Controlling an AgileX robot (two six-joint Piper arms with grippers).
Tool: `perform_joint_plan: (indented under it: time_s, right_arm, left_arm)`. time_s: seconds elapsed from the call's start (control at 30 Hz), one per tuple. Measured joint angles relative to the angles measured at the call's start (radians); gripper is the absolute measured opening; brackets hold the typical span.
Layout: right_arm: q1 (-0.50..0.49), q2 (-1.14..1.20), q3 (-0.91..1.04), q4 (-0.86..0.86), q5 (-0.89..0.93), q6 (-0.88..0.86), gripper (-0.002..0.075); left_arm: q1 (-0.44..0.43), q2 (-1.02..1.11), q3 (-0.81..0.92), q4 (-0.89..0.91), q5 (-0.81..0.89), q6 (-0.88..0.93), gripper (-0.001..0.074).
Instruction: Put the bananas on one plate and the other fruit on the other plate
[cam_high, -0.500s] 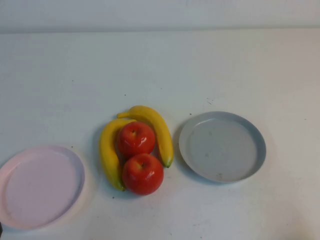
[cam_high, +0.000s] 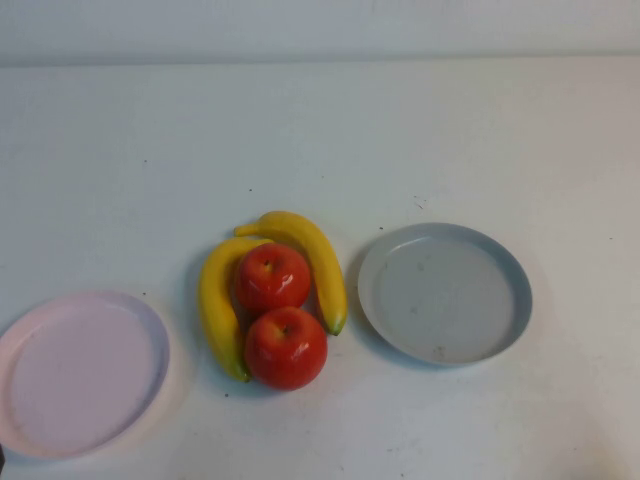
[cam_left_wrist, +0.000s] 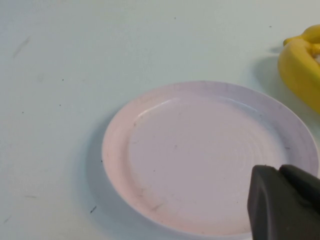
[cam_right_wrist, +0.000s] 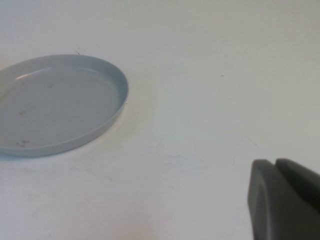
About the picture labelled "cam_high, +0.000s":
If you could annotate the long yellow banana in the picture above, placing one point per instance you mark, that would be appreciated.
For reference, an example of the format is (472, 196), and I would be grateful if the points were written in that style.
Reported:
(325, 260)

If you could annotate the red apple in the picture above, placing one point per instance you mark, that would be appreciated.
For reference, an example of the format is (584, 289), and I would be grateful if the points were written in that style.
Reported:
(285, 350)
(272, 280)

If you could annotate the strongly curved yellow banana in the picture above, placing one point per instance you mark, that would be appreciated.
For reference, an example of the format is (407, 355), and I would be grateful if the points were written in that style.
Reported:
(215, 300)

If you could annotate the grey-blue round plate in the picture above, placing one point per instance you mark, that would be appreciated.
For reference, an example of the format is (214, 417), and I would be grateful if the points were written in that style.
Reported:
(445, 300)

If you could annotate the pink round plate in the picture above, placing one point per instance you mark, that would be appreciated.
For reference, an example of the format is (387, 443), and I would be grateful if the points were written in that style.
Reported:
(85, 375)

